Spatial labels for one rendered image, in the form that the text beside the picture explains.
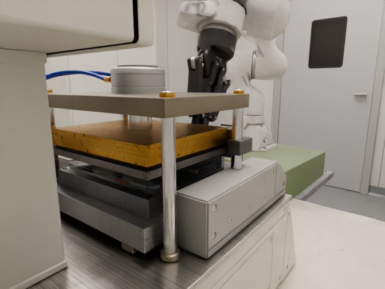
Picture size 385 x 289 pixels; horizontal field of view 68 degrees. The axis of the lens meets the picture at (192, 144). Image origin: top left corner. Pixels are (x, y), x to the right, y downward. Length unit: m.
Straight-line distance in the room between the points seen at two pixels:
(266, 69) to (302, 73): 2.41
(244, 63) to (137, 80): 0.79
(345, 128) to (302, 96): 0.58
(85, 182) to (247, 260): 0.25
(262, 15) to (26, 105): 0.51
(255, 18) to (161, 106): 0.44
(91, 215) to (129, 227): 0.08
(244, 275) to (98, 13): 0.36
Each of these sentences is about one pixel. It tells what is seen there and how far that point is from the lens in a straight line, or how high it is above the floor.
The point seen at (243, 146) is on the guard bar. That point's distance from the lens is 0.42.
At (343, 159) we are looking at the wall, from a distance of 3.48.
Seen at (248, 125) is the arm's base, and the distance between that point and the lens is 1.14.
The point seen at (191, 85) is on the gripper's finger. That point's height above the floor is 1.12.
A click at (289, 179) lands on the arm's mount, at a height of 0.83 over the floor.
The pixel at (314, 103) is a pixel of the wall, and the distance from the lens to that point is 3.48.
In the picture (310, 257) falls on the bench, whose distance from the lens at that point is 0.72.
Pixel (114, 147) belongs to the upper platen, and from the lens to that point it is 0.35.
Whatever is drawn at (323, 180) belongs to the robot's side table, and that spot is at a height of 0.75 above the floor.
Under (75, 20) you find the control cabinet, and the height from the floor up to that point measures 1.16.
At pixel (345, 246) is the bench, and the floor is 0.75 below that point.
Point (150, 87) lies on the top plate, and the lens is 0.40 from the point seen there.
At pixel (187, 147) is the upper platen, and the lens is 0.36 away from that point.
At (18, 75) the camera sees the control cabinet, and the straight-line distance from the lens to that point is 0.29.
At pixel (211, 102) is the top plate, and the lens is 0.34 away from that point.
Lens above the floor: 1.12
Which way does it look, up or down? 12 degrees down
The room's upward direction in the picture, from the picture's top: straight up
